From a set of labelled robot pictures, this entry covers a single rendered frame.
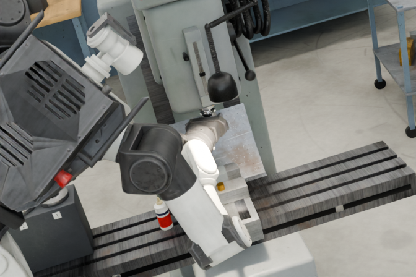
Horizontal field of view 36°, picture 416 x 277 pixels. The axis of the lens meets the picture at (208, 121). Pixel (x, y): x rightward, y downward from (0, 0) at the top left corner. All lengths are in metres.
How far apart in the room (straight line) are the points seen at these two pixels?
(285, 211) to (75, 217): 0.62
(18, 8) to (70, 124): 0.29
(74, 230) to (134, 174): 0.67
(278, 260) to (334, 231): 1.50
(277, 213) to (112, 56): 0.78
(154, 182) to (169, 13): 0.51
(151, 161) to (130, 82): 0.92
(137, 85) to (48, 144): 0.99
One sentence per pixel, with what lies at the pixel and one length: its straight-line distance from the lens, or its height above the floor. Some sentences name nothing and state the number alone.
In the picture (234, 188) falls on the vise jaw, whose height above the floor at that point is 1.04.
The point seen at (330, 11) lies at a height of 0.23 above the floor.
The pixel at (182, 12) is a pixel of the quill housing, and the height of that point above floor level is 1.59.
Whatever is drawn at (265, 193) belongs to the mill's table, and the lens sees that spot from 2.01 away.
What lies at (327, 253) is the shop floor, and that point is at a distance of 3.22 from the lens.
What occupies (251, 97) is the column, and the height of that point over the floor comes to 1.10.
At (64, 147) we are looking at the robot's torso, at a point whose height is 1.54.
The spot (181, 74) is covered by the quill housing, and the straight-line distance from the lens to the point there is 1.68.
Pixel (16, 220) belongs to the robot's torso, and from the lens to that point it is 1.39.
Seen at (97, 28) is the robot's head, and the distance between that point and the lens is 1.36.
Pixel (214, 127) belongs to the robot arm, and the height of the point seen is 1.26.
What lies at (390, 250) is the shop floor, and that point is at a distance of 3.20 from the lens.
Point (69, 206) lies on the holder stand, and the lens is 1.89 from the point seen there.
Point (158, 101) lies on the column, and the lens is 2.19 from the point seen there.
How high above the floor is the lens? 2.02
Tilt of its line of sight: 25 degrees down
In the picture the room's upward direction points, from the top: 15 degrees counter-clockwise
